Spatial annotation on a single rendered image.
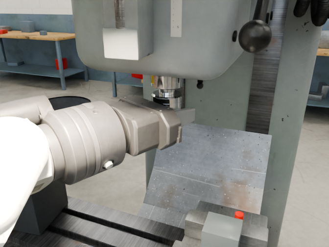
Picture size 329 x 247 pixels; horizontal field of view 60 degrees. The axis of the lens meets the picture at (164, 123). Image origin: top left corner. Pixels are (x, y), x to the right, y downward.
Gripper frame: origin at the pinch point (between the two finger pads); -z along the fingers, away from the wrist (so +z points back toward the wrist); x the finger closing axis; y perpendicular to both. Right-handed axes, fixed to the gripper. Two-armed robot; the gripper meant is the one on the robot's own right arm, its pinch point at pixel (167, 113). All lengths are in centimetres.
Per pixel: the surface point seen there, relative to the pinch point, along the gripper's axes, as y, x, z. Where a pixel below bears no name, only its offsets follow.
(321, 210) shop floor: 122, 13, -171
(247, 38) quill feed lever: -12.8, -15.5, 5.1
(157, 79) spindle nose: -5.9, -0.4, 2.4
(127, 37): -12.6, -6.3, 11.6
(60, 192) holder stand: 27.9, 30.7, 6.8
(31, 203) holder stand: 23.9, 26.0, 15.1
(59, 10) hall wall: -5, 522, -220
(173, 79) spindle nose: -6.0, -2.2, 1.0
